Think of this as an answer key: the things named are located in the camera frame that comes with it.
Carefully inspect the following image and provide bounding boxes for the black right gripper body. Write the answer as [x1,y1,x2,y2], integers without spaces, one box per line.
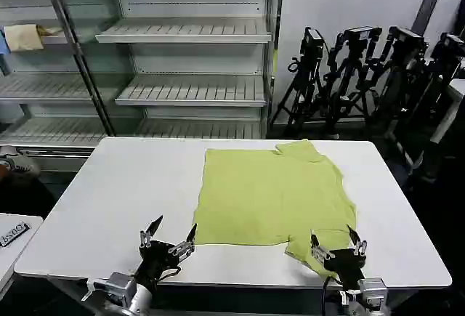
[321,248,366,291]

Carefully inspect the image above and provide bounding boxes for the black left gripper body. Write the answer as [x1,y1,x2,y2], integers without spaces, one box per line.
[135,240,183,285]

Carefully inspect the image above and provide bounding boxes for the white desk with leg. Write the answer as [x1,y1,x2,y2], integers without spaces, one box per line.
[431,78,465,145]

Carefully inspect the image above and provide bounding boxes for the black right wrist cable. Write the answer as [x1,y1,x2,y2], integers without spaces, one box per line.
[322,275,341,316]

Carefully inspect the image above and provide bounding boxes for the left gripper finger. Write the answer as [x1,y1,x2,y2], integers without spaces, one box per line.
[139,215,164,250]
[167,223,198,259]

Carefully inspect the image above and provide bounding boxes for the small white side table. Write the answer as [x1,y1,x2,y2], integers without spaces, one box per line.
[0,212,44,286]

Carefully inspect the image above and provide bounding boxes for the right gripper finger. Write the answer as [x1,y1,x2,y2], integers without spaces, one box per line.
[309,234,335,261]
[346,224,368,256]

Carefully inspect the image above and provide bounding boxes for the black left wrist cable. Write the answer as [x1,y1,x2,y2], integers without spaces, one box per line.
[156,265,183,283]

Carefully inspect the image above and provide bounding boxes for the glass-fronted shelf unit with cloths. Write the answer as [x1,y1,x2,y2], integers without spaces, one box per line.
[0,0,123,157]

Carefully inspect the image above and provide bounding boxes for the white open shelf unit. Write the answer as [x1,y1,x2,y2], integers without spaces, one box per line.
[94,0,285,141]

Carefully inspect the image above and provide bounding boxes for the yellow-green shirt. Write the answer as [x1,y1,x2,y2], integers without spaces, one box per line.
[191,138,359,272]

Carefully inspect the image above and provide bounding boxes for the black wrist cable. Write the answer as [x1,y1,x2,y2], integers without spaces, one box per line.
[156,265,183,283]
[322,275,341,316]

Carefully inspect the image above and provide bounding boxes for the person's shoe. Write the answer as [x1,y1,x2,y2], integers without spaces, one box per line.
[0,144,42,187]

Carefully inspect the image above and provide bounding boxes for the black label plate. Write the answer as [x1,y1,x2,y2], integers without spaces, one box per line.
[0,219,34,248]

